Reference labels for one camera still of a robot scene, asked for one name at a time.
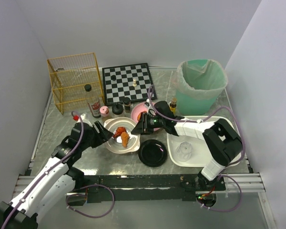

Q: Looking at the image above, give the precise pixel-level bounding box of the beige bowl with handles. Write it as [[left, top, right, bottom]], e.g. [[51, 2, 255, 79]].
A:
[[104, 117, 140, 154]]

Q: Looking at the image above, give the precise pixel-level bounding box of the clear faceted glass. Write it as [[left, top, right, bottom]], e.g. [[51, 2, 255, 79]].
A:
[[176, 142, 193, 162]]

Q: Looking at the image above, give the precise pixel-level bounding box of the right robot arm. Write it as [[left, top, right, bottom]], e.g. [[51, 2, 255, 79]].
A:
[[131, 101, 244, 186]]

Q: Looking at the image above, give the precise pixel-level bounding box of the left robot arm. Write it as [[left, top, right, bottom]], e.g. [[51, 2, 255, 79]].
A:
[[0, 121, 113, 229]]

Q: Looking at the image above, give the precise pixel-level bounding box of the orange chicken wing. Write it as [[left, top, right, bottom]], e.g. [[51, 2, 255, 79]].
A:
[[137, 112, 142, 121]]

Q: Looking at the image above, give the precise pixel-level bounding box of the red chicken drumstick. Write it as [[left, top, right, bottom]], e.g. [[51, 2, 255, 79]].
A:
[[113, 126, 126, 138]]

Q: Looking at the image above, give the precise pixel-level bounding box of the yellow label sauce bottle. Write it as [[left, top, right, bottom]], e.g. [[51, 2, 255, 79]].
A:
[[169, 97, 177, 114]]

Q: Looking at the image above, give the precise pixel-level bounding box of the pink plate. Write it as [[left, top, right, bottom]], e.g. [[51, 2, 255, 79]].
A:
[[131, 103, 147, 123]]

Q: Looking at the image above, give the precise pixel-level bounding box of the orange fried nugget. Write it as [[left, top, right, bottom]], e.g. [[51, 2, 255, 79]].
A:
[[121, 132, 129, 148]]

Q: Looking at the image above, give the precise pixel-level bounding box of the pink lid spice jar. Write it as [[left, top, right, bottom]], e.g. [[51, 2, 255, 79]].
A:
[[100, 106, 110, 122]]

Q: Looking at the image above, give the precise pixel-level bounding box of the black plate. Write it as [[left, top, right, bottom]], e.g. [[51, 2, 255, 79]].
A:
[[138, 139, 168, 167]]

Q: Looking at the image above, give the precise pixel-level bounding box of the black lid seasoning jar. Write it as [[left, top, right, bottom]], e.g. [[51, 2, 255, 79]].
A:
[[112, 103, 124, 118]]

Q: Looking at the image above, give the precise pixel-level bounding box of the small dark pepper shaker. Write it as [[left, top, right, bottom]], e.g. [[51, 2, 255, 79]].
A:
[[123, 97, 131, 113]]

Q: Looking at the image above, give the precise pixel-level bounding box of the clear vinegar bottle red label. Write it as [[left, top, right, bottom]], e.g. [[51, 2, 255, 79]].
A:
[[84, 84, 101, 118]]

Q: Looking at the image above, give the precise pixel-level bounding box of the white plastic tray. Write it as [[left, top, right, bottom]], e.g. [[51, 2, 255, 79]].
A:
[[167, 116, 243, 167]]

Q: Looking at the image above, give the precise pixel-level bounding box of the black white chessboard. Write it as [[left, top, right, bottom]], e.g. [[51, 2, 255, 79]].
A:
[[102, 63, 153, 106]]

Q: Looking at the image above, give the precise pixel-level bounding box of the green plastic trash bin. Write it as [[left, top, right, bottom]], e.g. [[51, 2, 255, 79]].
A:
[[175, 59, 228, 115]]

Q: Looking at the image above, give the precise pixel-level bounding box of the clear trash bag liner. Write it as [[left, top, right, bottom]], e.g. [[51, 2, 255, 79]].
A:
[[174, 59, 228, 100]]

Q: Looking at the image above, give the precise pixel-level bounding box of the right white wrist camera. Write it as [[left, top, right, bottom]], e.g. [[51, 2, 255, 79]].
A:
[[144, 99, 155, 115]]

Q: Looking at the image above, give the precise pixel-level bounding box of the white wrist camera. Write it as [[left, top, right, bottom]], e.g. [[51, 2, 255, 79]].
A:
[[73, 113, 93, 126], [144, 99, 155, 115]]

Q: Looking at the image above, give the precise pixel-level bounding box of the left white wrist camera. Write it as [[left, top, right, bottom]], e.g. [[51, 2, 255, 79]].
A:
[[73, 113, 93, 126]]

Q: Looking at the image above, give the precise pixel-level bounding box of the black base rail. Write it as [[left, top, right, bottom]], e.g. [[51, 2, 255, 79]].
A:
[[74, 174, 226, 203]]

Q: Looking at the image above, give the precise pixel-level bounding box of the yellow wire basket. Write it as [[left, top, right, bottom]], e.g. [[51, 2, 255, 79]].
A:
[[47, 52, 104, 115]]

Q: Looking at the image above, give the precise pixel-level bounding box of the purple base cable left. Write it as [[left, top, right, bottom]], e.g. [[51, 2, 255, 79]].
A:
[[65, 184, 115, 218]]

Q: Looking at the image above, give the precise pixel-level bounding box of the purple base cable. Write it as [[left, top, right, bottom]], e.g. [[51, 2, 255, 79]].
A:
[[196, 175, 243, 212], [65, 184, 115, 218]]

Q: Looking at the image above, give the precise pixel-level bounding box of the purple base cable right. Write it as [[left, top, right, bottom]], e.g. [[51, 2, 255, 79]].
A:
[[196, 175, 243, 212]]

